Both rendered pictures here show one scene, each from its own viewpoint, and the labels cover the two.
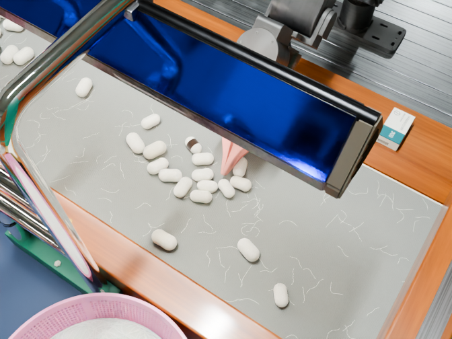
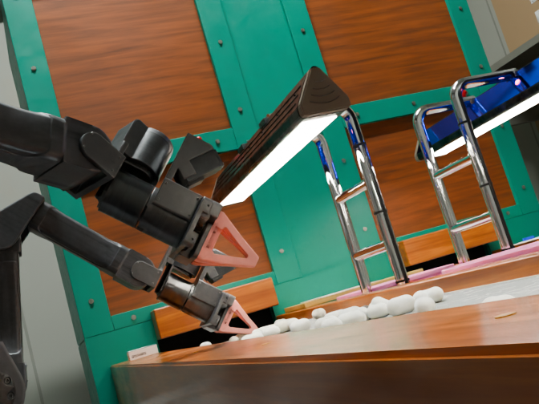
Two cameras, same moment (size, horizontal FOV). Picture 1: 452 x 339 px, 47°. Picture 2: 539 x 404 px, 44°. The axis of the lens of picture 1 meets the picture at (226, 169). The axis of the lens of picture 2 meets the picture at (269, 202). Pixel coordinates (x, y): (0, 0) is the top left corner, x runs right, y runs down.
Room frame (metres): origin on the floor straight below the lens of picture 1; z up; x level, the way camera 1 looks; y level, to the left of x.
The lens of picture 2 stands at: (1.41, 0.87, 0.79)
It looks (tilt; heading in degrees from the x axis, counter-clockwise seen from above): 8 degrees up; 216
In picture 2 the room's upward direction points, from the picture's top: 16 degrees counter-clockwise
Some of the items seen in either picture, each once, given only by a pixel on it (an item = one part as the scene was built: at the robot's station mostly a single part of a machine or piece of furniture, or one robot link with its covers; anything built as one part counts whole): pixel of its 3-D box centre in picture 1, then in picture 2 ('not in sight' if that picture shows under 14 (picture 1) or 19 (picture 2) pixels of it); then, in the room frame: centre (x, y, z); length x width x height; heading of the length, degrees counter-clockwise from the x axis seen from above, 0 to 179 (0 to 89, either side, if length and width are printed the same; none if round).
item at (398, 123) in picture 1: (395, 128); (142, 352); (0.46, -0.26, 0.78); 0.06 x 0.04 x 0.02; 147
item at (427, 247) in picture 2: not in sight; (447, 241); (-0.36, 0.12, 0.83); 0.30 x 0.06 x 0.07; 147
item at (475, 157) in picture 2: not in sight; (495, 187); (0.00, 0.41, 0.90); 0.20 x 0.19 x 0.45; 57
